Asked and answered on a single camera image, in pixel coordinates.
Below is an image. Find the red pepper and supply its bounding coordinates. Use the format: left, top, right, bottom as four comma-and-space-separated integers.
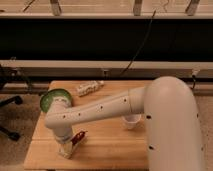
71, 131, 86, 145

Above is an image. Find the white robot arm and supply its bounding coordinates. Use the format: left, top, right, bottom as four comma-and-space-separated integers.
40, 76, 206, 171

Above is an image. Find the green bowl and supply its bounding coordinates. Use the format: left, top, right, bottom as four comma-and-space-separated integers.
40, 88, 72, 113

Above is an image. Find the wooden table board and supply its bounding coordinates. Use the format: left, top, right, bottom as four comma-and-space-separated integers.
23, 79, 156, 171

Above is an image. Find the black office chair base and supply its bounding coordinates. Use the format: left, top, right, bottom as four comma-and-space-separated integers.
0, 64, 24, 142

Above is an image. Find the white cup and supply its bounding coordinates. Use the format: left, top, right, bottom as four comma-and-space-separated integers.
122, 114, 141, 130

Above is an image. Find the black cable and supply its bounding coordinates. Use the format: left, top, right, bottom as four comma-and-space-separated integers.
118, 9, 158, 78

